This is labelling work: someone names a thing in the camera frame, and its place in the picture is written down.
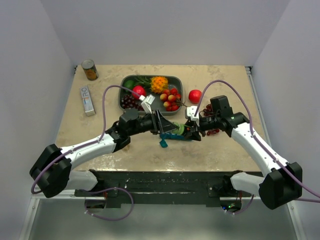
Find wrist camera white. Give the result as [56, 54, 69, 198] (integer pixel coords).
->
[139, 94, 155, 114]
[185, 105, 200, 124]

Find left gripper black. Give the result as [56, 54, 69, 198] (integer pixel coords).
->
[128, 108, 178, 137]

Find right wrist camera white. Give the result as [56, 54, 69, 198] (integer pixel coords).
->
[185, 105, 200, 124]

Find teal weekly pill organizer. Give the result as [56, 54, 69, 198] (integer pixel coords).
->
[159, 132, 187, 141]

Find orange spiky fruit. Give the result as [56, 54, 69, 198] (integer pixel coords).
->
[150, 76, 169, 94]

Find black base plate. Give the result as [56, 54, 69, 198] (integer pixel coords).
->
[74, 170, 253, 208]

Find green lime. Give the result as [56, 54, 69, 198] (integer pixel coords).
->
[123, 79, 136, 90]

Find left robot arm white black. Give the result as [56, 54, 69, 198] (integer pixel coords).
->
[29, 108, 177, 198]

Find green leafy sprig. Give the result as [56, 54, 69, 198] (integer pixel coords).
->
[134, 76, 151, 88]

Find detached teal pill compartment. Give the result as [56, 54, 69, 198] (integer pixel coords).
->
[159, 139, 168, 148]

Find purple silver toothpaste box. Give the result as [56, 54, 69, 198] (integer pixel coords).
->
[80, 85, 96, 117]

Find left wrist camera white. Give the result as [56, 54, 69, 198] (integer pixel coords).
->
[139, 94, 155, 114]

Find dark grapes in tray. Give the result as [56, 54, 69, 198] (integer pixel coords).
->
[120, 94, 144, 111]

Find red apple on table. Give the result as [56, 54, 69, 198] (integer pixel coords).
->
[188, 89, 202, 105]

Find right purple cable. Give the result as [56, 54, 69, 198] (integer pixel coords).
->
[195, 79, 320, 202]

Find red apple in tray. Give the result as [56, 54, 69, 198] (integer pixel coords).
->
[132, 85, 146, 97]

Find grey fruit tray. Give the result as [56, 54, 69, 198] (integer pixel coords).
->
[117, 74, 186, 117]

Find green pill bottle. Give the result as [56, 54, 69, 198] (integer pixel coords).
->
[172, 122, 186, 136]

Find cherry and strawberry bunch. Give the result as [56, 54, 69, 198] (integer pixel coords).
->
[159, 88, 183, 112]

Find red grapes on table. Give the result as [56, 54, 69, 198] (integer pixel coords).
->
[201, 104, 220, 136]

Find tin can orange label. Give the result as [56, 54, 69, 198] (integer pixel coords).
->
[81, 59, 99, 81]

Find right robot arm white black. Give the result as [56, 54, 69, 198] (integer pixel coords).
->
[183, 95, 303, 210]

